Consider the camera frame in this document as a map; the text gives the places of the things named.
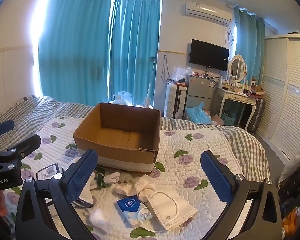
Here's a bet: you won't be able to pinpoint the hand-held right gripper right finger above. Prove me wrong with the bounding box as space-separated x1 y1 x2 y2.
200 150 283 240

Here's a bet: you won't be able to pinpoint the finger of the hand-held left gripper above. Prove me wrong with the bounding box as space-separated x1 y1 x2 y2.
0 134 42 159
0 119 15 144

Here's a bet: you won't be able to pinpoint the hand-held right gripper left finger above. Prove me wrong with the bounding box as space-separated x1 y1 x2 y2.
15 149 98 240

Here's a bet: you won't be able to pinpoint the white striped cloth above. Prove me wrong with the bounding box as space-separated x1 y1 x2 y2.
72 172 98 208

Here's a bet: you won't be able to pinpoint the white socks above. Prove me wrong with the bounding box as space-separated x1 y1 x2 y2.
104 171 134 185

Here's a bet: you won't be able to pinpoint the floral soft tissue pack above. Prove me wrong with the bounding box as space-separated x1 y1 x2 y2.
36 163 63 180

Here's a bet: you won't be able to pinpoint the white sock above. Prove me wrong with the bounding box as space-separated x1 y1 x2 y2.
89 206 115 227

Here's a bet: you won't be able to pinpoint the brown cardboard box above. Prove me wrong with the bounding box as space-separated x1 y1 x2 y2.
73 102 161 178

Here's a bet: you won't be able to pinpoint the blue tissue packet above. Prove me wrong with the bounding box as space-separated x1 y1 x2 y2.
116 196 147 228

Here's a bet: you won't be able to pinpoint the white face mask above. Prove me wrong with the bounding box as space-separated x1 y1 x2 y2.
146 189 198 232

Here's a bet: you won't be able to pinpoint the cream cloth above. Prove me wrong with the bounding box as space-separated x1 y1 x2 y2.
114 175 157 200

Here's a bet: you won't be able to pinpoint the white blue-print packet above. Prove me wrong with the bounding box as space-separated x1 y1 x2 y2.
136 204 154 227

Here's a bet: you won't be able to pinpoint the grey checked bed sheet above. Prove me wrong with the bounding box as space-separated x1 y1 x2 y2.
0 95 272 188

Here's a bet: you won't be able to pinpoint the flat cardboard box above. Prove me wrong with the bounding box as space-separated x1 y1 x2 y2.
210 110 225 126

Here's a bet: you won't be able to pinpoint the teal storage basket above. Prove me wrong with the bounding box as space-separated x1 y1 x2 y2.
221 110 238 125

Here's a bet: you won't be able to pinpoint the blue bag of bottles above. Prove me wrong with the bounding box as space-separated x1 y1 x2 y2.
185 102 218 125

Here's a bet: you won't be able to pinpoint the dark patterned clothing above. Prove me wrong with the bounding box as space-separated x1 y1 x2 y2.
277 140 300 240

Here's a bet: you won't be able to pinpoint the dark grey suitcase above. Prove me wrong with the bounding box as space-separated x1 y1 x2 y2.
247 97 266 133

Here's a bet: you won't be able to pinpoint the pale plastic bag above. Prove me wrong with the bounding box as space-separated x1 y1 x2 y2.
279 142 300 188

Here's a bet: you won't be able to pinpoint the white dressing table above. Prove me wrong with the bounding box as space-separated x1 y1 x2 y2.
216 85 258 130

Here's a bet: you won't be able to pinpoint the white suitcase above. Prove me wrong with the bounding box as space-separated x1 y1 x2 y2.
165 82 188 118

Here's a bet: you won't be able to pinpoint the white plastic bag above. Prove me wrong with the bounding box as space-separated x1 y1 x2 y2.
112 92 133 104

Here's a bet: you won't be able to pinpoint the silver small fridge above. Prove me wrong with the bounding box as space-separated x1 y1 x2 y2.
185 75 214 119

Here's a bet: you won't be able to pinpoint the wide teal curtain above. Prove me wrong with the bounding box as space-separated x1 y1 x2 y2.
39 0 115 105

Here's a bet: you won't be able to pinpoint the small brown box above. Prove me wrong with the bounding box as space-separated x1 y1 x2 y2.
250 84 265 95

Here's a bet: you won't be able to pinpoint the white slatted wardrobe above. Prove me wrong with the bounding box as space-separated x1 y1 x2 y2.
256 34 300 165

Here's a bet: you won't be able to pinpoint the clear plastic bag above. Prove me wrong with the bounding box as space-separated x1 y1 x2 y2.
169 66 193 83

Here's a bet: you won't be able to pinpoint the white oval mirror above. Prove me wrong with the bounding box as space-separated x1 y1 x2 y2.
227 54 247 83

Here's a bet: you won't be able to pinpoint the white mop pole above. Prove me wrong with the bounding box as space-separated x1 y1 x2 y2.
144 56 157 108

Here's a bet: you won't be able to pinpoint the teal window curtain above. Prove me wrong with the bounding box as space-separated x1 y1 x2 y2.
109 0 163 107

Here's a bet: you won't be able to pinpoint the narrow teal curtain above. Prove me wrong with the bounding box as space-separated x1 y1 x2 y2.
234 5 265 85

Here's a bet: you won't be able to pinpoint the white air conditioner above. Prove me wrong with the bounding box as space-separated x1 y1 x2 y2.
182 1 233 25

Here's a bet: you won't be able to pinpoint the black wall television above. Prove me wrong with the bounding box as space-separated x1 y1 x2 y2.
189 39 230 72

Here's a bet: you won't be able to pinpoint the black hanging cable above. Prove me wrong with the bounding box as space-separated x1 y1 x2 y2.
162 54 170 83

